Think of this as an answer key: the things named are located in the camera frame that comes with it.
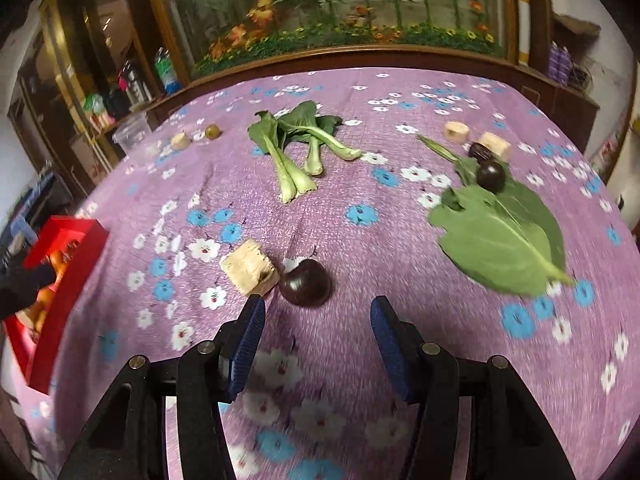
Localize beige sugarcane chunk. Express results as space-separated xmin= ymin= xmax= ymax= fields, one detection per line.
xmin=220 ymin=240 xmax=280 ymax=297

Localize red plastic tray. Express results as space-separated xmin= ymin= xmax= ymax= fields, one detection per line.
xmin=3 ymin=216 xmax=108 ymax=393

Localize clear plastic container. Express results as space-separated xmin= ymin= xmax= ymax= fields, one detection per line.
xmin=112 ymin=112 xmax=162 ymax=164

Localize large green leaf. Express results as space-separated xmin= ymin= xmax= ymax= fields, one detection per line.
xmin=418 ymin=136 xmax=576 ymax=297

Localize purple floral tablecloth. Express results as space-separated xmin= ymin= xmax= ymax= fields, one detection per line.
xmin=18 ymin=68 xmax=639 ymax=479

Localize beige sugarcane piece far left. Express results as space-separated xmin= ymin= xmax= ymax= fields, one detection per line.
xmin=170 ymin=132 xmax=192 ymax=152

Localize small green grape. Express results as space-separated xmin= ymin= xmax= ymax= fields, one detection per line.
xmin=205 ymin=124 xmax=221 ymax=140

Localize dark plum on leaf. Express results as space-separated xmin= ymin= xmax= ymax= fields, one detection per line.
xmin=475 ymin=159 xmax=506 ymax=194

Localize blue green bottle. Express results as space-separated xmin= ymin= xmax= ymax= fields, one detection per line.
xmin=154 ymin=47 xmax=182 ymax=94

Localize beige sugarcane piece by leaf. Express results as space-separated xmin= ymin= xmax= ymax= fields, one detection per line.
xmin=478 ymin=131 xmax=511 ymax=162

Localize beige sugarcane piece far right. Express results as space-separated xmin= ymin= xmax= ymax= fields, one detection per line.
xmin=444 ymin=120 xmax=470 ymax=144

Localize green bok choy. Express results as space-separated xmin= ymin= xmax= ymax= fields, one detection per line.
xmin=247 ymin=100 xmax=363 ymax=204

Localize purple bottles on cabinet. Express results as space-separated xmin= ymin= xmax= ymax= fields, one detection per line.
xmin=547 ymin=41 xmax=573 ymax=87

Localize flower garden wall picture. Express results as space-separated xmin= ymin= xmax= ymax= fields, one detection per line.
xmin=165 ymin=0 xmax=504 ymax=78

